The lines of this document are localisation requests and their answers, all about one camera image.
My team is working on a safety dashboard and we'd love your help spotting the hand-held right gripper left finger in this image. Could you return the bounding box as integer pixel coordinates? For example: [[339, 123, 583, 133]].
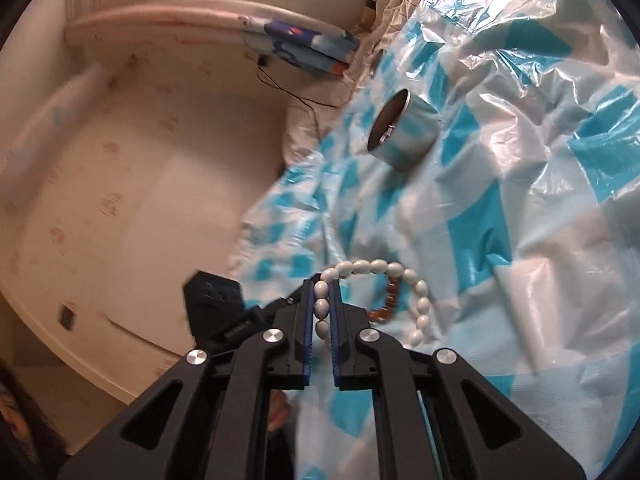
[[57, 280, 317, 480]]

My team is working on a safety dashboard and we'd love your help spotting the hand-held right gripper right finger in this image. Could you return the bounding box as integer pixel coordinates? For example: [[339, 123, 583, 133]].
[[330, 280, 587, 480]]

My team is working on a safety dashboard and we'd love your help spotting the brown bead bracelet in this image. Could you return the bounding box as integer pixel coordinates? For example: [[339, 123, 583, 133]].
[[367, 277, 404, 322]]

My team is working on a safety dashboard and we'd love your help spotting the white bead bracelet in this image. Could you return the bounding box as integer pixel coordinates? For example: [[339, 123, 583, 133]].
[[312, 258, 444, 349]]

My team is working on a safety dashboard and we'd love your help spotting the round metal tin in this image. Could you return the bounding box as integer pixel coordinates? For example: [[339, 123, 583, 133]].
[[366, 88, 442, 174]]

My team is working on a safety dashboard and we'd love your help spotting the person's left hand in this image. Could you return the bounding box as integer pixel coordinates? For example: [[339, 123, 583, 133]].
[[270, 392, 292, 433]]

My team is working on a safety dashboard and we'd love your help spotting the blue white checked plastic sheet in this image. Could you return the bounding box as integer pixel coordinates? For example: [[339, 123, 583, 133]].
[[227, 0, 640, 480]]

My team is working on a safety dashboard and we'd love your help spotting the blue printed folded cloth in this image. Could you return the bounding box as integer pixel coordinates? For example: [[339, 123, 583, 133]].
[[242, 17, 361, 80]]

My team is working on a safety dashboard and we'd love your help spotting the thin black cable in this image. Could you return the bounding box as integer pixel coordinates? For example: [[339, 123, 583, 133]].
[[256, 62, 351, 142]]

